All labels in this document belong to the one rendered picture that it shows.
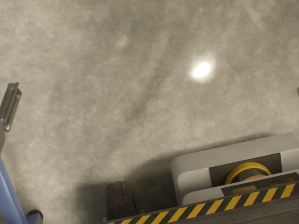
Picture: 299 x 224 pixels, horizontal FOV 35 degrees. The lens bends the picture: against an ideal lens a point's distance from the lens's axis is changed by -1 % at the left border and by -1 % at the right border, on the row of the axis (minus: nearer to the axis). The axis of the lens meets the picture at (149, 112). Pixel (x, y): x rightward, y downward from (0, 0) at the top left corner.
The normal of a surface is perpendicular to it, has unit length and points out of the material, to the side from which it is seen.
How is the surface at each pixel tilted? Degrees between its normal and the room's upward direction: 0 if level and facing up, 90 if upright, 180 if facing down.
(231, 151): 90
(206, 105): 0
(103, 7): 0
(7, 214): 0
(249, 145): 90
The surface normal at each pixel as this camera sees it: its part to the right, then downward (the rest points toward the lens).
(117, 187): -0.18, -0.91
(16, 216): 0.09, 0.32
